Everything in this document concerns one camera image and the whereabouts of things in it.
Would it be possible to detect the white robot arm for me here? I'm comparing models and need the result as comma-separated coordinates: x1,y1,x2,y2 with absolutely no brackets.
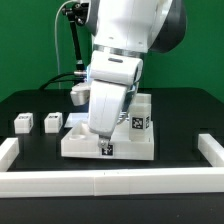
87,0,187,148

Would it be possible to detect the white U-shaped obstacle fence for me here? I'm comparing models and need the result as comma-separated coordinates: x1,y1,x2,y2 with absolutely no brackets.
0,134,224,198

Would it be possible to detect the white square table top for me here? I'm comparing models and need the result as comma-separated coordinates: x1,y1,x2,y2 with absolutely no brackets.
61,121,154,160

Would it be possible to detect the white marker sheet with tags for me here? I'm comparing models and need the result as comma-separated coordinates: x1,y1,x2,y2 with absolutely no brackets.
64,113,88,128

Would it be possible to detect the white cable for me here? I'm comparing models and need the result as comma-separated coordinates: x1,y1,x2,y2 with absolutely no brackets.
54,0,79,89

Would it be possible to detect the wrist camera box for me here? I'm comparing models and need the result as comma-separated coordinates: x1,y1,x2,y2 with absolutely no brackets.
70,83,90,106

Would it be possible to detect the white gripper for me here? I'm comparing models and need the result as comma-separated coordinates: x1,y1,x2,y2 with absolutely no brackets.
88,80,127,149

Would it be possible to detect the black cable bundle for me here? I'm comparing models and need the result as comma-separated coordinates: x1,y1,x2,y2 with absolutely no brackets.
38,71,88,91

